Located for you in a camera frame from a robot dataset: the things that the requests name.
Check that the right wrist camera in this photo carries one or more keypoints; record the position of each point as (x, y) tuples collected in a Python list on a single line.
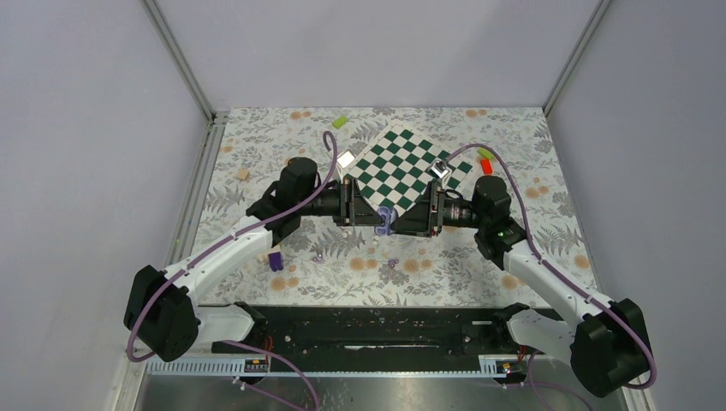
[(441, 170)]

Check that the lime green block far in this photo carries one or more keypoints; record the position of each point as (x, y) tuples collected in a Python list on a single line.
[(339, 122)]

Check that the purple block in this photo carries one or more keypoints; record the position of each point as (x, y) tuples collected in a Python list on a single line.
[(275, 261)]

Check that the left aluminium frame post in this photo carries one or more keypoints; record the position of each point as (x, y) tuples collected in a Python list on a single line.
[(177, 56)]

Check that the floral patterned table mat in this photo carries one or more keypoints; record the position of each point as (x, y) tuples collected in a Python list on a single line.
[(444, 271)]

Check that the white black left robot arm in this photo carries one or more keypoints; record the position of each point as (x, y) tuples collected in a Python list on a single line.
[(165, 309)]

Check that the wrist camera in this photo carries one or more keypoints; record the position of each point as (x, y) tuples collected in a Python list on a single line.
[(344, 161), (441, 170)]

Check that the white slotted cable duct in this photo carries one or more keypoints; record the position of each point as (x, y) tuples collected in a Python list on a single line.
[(254, 367)]

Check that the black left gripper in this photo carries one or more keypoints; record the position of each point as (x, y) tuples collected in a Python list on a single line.
[(362, 213)]

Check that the right aluminium frame post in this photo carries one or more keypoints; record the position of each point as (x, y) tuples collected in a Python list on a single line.
[(588, 33)]

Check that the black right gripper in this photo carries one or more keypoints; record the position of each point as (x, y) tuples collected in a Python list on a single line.
[(419, 221)]

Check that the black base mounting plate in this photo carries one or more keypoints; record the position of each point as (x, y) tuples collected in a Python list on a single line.
[(383, 338)]

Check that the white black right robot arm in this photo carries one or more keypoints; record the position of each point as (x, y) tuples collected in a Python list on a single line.
[(605, 342)]

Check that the aluminium frame post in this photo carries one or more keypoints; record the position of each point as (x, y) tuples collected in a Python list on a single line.
[(177, 56), (588, 33)]

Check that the green white chessboard mat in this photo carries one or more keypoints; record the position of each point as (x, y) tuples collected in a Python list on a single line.
[(393, 168)]

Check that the lime green block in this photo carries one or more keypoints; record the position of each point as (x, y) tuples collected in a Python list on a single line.
[(339, 122), (485, 153)]

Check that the small wooden cube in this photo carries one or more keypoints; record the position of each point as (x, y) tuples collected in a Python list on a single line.
[(243, 174)]

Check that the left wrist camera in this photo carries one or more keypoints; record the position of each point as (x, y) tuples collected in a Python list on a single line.
[(344, 161)]

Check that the lime green block right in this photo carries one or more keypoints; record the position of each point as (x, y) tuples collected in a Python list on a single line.
[(485, 153)]

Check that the red block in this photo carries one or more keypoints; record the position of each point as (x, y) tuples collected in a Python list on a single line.
[(486, 167)]

